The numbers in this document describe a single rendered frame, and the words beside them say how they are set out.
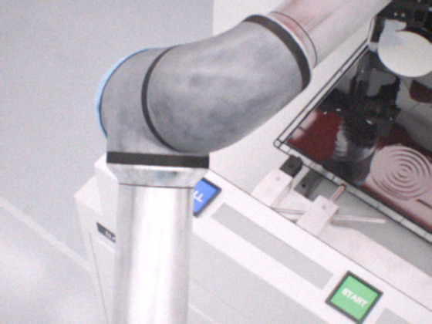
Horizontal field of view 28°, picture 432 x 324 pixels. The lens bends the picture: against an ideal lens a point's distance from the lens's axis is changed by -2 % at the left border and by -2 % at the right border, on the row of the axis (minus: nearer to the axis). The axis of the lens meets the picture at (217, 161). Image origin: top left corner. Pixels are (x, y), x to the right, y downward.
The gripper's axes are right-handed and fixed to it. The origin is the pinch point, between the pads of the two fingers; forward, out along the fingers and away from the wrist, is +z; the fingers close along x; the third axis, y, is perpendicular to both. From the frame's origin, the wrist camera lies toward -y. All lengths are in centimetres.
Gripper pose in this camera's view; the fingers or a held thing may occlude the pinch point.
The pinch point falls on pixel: (369, 43)
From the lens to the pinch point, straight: 145.0
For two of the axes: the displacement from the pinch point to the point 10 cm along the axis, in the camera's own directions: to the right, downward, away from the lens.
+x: 1.3, -8.1, 5.7
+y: 9.9, 1.2, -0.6
